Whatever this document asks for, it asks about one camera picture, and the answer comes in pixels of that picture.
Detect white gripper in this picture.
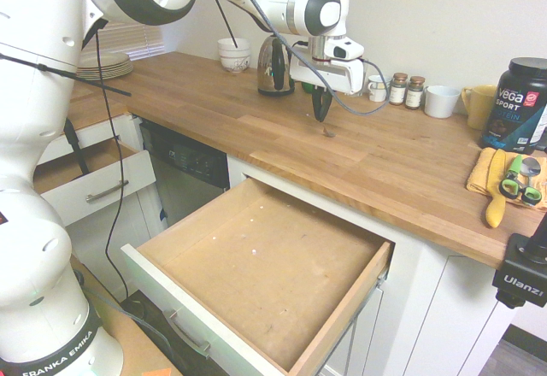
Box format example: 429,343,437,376
290,56,366,122

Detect large open wooden drawer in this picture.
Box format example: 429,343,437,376
120,177,395,376

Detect small open white drawer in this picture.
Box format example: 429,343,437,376
32,136,157,228

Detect small white cup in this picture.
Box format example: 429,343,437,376
367,73,393,103

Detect copper lid spice jar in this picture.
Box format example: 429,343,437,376
404,75,426,110
388,72,409,107

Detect white patterned bowl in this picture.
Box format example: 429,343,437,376
216,37,251,74

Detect plain white bowl cup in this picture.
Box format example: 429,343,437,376
423,85,462,120

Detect black zip tie tail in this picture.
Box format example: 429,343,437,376
0,52,132,97
199,0,239,49

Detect black steel dishwasher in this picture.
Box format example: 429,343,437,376
138,119,232,228

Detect yellow mug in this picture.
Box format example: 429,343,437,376
460,85,499,131

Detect yellow cloth towel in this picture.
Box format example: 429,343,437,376
465,146,547,213

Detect window blinds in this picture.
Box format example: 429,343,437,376
87,20,166,64

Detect black Vega protein tub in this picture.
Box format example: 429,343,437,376
479,56,547,156

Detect yellow sheathed knife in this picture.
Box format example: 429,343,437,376
484,148,508,229

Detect white base cabinet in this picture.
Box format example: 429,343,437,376
36,112,527,376

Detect stack of beige plates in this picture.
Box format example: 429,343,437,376
75,51,134,81

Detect black tripod stand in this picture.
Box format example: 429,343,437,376
63,18,109,177

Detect brown wooden robot platform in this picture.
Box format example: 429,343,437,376
67,250,183,376

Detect steel kettle with black handle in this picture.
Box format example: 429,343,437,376
256,34,297,97

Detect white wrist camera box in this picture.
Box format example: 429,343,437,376
326,39,366,62

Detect grey braided cable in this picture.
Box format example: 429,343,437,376
225,0,391,115

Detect thin black hanging cable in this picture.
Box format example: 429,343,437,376
94,28,131,301

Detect small drawer metal handle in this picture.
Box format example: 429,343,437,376
85,179,130,204

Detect black Ulanzi camera mount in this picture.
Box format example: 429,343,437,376
491,217,547,309

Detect large drawer metal handle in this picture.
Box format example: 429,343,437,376
163,308,213,359

